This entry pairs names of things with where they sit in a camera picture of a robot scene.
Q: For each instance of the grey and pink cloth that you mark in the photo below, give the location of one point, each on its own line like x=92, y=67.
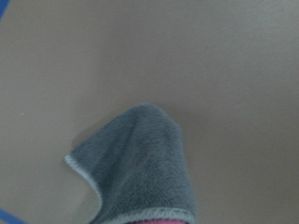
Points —
x=136, y=166

